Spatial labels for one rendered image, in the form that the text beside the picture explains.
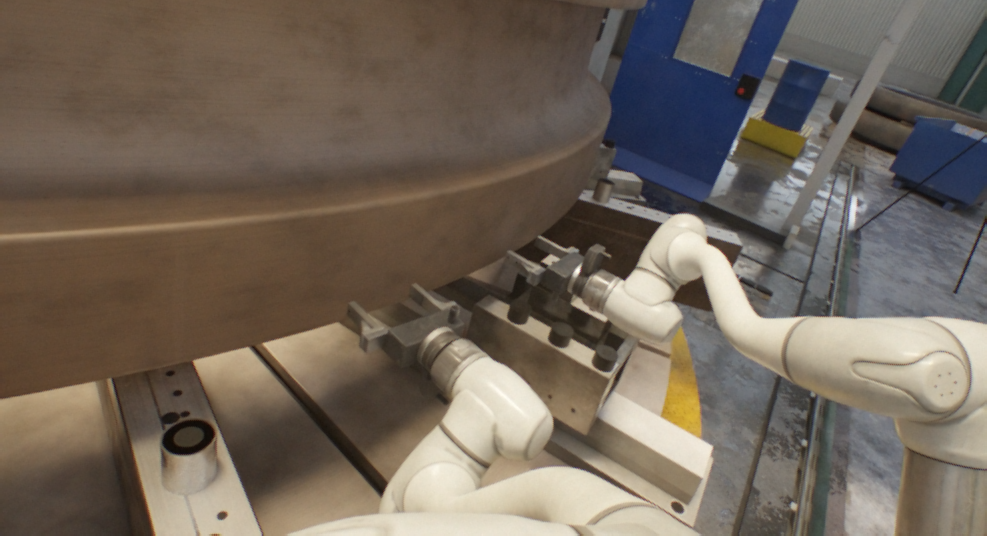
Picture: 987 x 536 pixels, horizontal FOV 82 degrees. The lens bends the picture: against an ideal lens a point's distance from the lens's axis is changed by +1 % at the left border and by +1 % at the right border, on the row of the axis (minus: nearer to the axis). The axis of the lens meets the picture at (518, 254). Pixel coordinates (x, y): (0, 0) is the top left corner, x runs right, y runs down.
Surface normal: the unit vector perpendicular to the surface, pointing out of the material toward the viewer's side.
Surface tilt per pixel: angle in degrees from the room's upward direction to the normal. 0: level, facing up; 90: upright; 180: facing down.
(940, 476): 78
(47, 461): 0
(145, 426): 0
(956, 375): 64
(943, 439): 97
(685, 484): 72
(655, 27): 90
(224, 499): 0
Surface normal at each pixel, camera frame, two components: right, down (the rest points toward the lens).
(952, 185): -0.76, 0.12
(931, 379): 0.23, 0.02
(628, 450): -0.37, 0.03
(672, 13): -0.51, 0.29
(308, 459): 0.25, -0.85
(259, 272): 0.65, 0.51
